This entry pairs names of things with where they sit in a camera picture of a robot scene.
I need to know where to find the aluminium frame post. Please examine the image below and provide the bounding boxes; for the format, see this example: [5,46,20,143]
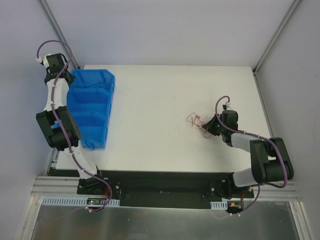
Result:
[37,0,81,69]
[252,0,303,76]

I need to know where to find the right aluminium frame post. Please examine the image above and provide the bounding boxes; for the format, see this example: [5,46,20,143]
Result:
[252,0,303,76]

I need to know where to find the white cable duct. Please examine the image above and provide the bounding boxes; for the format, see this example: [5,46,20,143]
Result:
[210,200,228,211]
[42,196,120,208]

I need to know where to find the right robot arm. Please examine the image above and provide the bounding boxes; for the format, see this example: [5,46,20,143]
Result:
[202,110,294,198]

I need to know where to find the left aluminium frame post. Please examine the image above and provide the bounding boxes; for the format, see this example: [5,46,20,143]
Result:
[37,0,81,69]

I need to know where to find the left white cable duct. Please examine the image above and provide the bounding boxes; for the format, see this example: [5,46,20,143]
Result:
[42,196,120,208]

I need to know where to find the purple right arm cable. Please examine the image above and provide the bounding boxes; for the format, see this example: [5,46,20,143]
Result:
[212,95,288,220]

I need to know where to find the red cable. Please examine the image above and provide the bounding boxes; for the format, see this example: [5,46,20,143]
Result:
[186,112,216,140]

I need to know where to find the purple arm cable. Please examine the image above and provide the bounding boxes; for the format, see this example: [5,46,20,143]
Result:
[212,95,288,220]
[36,39,113,221]

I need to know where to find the blue plastic bin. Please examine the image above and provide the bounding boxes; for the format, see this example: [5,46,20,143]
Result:
[67,69,116,150]

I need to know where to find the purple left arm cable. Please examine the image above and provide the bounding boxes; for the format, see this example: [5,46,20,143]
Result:
[36,39,113,221]

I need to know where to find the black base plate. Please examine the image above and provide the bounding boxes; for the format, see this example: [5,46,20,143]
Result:
[77,170,254,209]

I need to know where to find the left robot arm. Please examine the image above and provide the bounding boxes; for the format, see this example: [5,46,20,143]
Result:
[36,53,106,195]

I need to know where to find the right white cable duct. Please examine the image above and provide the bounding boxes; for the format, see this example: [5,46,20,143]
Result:
[210,200,228,211]

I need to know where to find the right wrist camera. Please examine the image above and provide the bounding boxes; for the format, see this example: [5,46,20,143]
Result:
[222,101,232,111]

